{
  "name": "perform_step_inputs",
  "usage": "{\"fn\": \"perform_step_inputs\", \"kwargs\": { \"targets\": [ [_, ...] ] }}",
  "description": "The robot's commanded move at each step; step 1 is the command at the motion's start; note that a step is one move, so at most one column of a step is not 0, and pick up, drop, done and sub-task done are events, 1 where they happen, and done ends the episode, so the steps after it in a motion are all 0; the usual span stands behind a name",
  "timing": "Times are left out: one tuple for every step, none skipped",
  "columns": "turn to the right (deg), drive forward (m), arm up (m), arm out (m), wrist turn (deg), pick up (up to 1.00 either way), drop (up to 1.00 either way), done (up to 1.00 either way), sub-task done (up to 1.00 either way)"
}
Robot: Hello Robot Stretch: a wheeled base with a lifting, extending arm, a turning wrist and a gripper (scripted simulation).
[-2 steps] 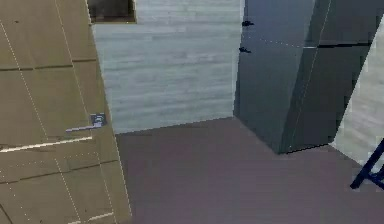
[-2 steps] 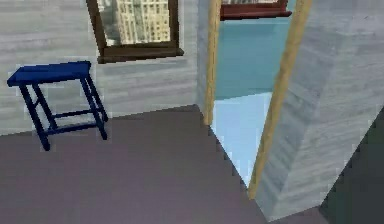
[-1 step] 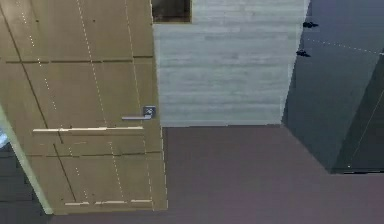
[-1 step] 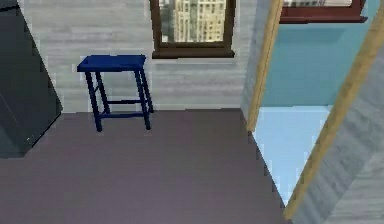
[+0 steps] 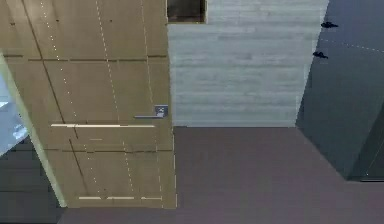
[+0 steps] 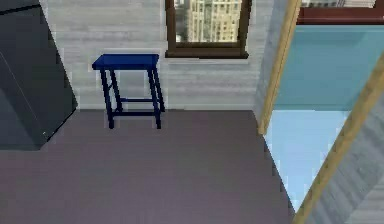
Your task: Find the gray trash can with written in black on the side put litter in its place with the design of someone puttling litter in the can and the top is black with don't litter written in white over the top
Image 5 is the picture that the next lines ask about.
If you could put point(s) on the brown wooden room door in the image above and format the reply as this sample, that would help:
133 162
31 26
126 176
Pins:
100 93

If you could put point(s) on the dark grey tall cabinet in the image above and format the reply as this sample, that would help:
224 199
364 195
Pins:
343 100

